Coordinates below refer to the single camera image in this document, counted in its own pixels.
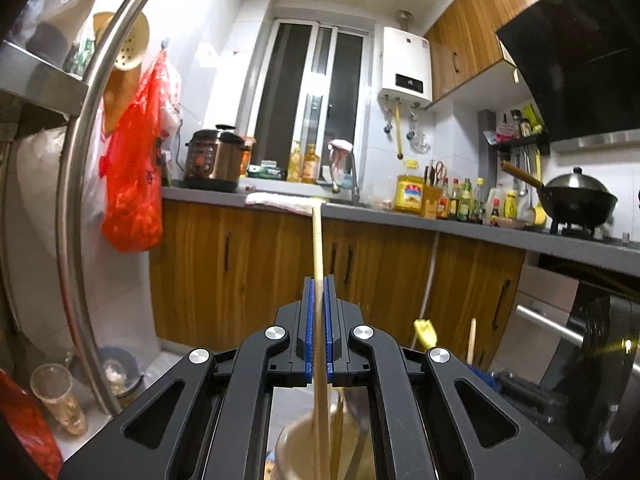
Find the yellow oil jug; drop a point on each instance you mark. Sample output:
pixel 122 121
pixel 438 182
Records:
pixel 409 195

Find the stainless steel oven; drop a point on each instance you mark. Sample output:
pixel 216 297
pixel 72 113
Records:
pixel 600 340

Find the window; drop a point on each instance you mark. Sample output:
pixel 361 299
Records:
pixel 310 100

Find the gas stove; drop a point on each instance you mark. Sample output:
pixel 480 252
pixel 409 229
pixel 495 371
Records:
pixel 585 232

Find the yellow knife block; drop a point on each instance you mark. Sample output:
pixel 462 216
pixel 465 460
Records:
pixel 432 200

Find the grey metal shelf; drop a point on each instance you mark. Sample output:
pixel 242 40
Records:
pixel 45 80

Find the steel faucet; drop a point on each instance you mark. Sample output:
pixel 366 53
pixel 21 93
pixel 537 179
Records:
pixel 350 175

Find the grey countertop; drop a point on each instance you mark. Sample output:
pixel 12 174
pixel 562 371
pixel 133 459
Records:
pixel 500 237

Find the black range hood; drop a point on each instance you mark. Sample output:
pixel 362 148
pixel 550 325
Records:
pixel 585 50

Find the curved steel rail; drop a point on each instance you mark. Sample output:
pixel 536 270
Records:
pixel 82 170

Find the green box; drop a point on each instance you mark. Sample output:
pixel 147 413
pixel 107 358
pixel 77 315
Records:
pixel 266 170

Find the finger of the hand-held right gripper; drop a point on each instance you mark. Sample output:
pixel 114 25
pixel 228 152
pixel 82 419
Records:
pixel 484 377
pixel 525 390

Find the wooden chopstick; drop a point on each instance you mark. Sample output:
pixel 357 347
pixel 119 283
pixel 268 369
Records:
pixel 338 425
pixel 471 340
pixel 317 240

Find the row of sauce bottles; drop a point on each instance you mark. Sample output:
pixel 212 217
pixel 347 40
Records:
pixel 465 202

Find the white plastic bag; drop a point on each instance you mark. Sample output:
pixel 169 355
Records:
pixel 40 220

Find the black spice shelf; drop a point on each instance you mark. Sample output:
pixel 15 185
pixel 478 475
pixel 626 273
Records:
pixel 520 140

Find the yellow colander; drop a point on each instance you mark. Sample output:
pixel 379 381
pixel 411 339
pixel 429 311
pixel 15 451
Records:
pixel 127 42

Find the white towel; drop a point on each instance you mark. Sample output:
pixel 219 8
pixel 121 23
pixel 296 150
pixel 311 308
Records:
pixel 285 202

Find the wooden base cabinets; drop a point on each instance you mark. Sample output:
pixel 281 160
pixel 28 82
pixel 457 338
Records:
pixel 210 270

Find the white water heater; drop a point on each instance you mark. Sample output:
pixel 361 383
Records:
pixel 406 65

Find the yellow ladle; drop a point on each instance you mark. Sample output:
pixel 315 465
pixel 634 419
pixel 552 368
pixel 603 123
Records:
pixel 539 212

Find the clear plastic bags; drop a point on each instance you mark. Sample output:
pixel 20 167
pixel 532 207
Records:
pixel 55 5

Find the clear plastic cup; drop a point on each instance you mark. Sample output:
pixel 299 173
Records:
pixel 60 400

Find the hanging red plastic bag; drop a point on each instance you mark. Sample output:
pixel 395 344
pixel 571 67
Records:
pixel 132 175

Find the wooden wall cabinets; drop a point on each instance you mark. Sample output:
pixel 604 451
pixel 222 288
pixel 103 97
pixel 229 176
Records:
pixel 465 45

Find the yellow plastic spoon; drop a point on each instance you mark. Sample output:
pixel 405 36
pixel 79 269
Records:
pixel 425 334

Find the orange bottle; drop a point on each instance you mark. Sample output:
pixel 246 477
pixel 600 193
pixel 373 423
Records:
pixel 247 157

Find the electric pressure cooker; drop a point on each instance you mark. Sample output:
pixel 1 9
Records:
pixel 212 160

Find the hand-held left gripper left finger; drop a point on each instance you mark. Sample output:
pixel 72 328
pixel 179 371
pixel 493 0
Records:
pixel 308 340

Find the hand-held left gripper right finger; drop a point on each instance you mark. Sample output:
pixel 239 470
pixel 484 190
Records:
pixel 328 340

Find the amber oil bottle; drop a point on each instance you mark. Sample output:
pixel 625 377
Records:
pixel 310 166
pixel 294 165

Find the grey bowl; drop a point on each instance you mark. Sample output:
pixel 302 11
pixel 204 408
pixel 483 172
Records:
pixel 120 372

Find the cream ceramic utensil holder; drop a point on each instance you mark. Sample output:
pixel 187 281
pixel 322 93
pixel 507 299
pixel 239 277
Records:
pixel 295 452

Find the crumpled red plastic bag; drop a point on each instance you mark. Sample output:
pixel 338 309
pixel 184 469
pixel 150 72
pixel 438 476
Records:
pixel 25 425

